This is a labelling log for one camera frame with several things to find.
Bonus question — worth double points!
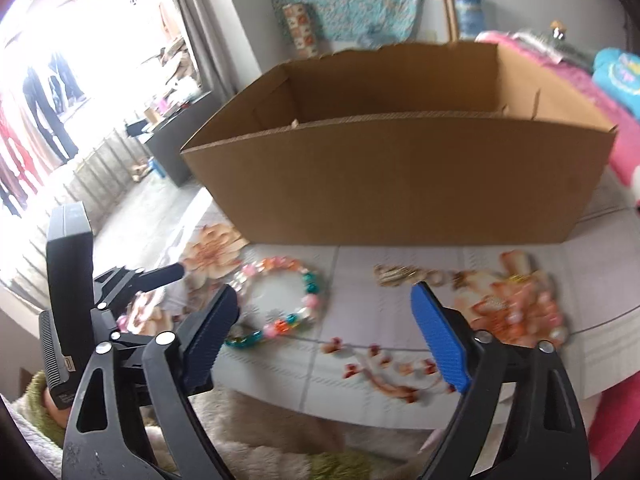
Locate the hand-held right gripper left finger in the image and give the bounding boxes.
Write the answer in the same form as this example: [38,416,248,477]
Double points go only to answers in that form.
[62,284,240,480]

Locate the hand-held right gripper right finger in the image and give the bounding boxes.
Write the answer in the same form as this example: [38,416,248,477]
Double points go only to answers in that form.
[411,282,593,480]

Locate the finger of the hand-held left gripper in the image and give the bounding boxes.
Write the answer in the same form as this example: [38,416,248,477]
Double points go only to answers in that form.
[95,262,187,311]
[96,309,153,349]

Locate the large multicolour bead bracelet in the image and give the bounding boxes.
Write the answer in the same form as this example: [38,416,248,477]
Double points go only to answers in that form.
[224,256,326,351]

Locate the small pink bead bracelet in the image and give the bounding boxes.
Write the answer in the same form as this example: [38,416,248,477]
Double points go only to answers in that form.
[472,292,571,350]

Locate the crystal silver charm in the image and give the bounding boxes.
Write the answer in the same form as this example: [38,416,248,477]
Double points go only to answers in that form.
[374,265,403,288]

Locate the brown cardboard box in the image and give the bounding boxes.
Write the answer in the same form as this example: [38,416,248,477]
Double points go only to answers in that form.
[180,40,620,247]

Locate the metal balcony railing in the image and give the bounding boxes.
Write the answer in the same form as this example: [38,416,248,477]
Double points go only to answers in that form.
[0,125,146,306]

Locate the floral tablecloth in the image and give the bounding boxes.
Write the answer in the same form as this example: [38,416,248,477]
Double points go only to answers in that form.
[115,170,640,431]

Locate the hanging clothes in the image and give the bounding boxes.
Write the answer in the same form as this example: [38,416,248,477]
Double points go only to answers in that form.
[0,50,86,216]

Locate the grey curtain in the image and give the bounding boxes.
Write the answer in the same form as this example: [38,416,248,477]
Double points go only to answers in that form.
[162,0,236,106]

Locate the pink floral blanket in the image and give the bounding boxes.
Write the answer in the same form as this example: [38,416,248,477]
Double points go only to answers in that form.
[475,30,640,480]

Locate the grey patterned cloth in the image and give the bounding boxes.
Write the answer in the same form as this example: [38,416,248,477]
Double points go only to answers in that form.
[510,30,601,66]

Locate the blue quilt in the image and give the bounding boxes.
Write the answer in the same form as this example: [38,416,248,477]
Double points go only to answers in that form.
[592,47,640,121]

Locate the wooden chair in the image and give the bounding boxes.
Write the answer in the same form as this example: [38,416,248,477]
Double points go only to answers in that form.
[426,0,463,42]

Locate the blue label water bottle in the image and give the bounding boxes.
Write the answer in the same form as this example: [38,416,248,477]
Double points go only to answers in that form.
[457,0,486,40]

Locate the turquoise floral cloth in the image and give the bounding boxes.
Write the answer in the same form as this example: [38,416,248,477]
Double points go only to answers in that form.
[267,0,438,43]

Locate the patterned roll by wall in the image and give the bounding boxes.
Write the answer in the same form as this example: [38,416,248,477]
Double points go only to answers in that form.
[282,2,319,58]

